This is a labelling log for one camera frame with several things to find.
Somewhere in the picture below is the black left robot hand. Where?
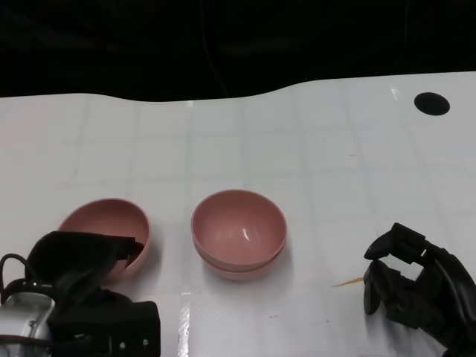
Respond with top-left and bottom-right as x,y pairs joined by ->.
28,230 -> 147,298

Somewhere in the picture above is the black backdrop cloth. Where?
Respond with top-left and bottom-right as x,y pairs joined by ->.
0,0 -> 476,102

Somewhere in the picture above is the black round table grommet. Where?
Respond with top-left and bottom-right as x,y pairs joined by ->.
414,91 -> 451,116

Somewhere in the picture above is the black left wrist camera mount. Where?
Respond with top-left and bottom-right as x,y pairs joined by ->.
48,288 -> 161,357

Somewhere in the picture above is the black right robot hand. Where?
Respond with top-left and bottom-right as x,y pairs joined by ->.
362,222 -> 476,357

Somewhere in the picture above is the pink plastic bowl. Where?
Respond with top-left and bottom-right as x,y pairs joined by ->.
195,245 -> 286,283
57,197 -> 152,287
190,189 -> 288,267

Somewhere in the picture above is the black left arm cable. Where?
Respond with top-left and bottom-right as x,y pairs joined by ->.
0,253 -> 42,298

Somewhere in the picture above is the brown sliver on table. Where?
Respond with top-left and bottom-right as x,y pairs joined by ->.
332,277 -> 364,288

